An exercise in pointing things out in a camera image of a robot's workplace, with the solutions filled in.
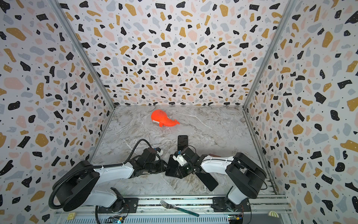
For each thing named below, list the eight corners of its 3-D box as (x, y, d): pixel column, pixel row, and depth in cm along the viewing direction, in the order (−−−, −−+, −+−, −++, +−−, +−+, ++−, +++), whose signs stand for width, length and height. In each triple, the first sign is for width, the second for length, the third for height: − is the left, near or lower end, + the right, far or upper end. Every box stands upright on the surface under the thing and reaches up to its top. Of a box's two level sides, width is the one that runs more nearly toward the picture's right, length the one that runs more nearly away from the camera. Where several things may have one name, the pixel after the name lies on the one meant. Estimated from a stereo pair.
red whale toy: (150, 121, 114) (148, 114, 107) (158, 114, 119) (157, 107, 112) (170, 133, 106) (169, 126, 100) (177, 125, 112) (177, 118, 105)
